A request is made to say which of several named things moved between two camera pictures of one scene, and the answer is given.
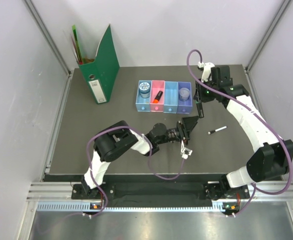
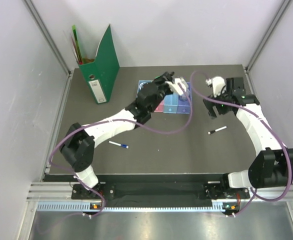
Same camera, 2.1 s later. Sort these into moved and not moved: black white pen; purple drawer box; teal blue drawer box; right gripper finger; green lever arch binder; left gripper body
Moved: right gripper finger; left gripper body
Not moved: green lever arch binder; teal blue drawer box; purple drawer box; black white pen
